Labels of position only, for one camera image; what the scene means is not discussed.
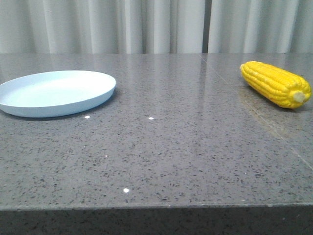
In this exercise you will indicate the light blue round plate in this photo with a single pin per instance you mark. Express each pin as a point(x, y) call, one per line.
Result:
point(55, 93)

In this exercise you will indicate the white pleated curtain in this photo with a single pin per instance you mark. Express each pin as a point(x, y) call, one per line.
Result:
point(102, 26)
point(266, 26)

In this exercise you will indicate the white pleated curtain left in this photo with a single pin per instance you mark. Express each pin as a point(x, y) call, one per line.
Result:
point(102, 26)

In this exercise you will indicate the yellow corn cob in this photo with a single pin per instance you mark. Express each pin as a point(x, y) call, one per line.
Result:
point(284, 88)

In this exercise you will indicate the white pleated curtain right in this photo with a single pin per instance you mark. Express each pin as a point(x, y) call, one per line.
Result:
point(266, 26)

